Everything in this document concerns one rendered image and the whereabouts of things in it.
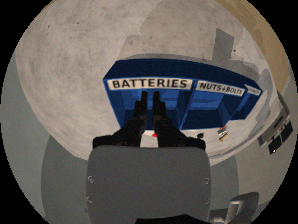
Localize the blue three-compartment bin tray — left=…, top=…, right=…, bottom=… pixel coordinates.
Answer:
left=102, top=58, right=263, bottom=131

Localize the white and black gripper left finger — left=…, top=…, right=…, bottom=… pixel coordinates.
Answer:
left=92, top=91, right=148, bottom=148

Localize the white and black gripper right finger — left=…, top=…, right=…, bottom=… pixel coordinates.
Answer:
left=152, top=91, right=206, bottom=150

